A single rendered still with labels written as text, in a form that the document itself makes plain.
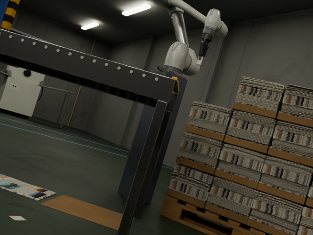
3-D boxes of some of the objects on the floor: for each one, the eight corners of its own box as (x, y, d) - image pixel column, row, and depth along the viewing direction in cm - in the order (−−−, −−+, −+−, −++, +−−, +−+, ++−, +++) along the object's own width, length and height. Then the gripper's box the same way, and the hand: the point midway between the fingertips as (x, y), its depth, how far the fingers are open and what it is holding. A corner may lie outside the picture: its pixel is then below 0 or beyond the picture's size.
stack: (179, 211, 293) (209, 110, 297) (340, 276, 239) (374, 151, 243) (158, 214, 258) (193, 99, 262) (341, 290, 205) (381, 144, 209)
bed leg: (128, 236, 184) (168, 104, 187) (126, 238, 178) (168, 102, 181) (117, 232, 184) (157, 100, 188) (115, 235, 178) (156, 99, 182)
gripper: (209, 32, 280) (200, 63, 279) (214, 39, 292) (205, 68, 291) (200, 31, 284) (191, 61, 283) (205, 38, 295) (196, 66, 294)
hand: (200, 60), depth 287 cm, fingers closed
